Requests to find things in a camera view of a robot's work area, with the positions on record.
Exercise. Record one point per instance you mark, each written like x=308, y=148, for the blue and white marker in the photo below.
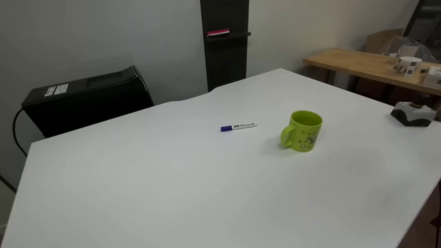
x=235, y=127

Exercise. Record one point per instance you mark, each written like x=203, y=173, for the yellow-green ceramic mug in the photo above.
x=302, y=131

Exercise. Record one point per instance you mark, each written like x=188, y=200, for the pink book on shelf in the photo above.
x=218, y=32

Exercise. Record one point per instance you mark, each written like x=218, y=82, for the black tall shelf cabinet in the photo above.
x=225, y=56

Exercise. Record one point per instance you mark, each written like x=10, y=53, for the black computer tower case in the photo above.
x=65, y=106

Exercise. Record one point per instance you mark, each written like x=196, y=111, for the wooden side table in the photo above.
x=371, y=67

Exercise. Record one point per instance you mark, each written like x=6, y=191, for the cardboard box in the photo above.
x=377, y=42

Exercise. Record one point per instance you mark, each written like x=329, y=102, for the black and white small device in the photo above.
x=410, y=115

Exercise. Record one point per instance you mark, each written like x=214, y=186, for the white cup with tags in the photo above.
x=407, y=65

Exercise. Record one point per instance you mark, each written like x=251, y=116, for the white box on table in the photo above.
x=433, y=78

